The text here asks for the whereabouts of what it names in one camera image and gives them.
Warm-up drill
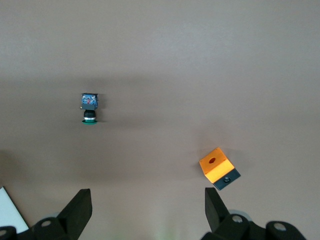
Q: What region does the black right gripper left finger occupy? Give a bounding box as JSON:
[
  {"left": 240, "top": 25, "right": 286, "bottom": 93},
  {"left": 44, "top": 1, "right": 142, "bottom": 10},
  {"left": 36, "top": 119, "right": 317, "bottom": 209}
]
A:
[{"left": 0, "top": 188, "right": 93, "bottom": 240}]

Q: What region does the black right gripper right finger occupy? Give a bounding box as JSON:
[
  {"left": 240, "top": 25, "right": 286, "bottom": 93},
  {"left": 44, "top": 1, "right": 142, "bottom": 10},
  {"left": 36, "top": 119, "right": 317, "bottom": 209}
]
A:
[{"left": 199, "top": 186, "right": 308, "bottom": 240}]

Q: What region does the orange and black button box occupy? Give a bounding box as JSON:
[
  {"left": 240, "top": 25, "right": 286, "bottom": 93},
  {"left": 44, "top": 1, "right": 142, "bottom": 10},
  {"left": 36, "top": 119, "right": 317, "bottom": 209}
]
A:
[{"left": 198, "top": 146, "right": 242, "bottom": 191}]

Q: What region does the green push button switch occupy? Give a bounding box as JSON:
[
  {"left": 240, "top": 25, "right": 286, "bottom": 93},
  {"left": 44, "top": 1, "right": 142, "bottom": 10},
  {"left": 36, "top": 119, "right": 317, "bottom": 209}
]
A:
[{"left": 79, "top": 92, "right": 99, "bottom": 125}]

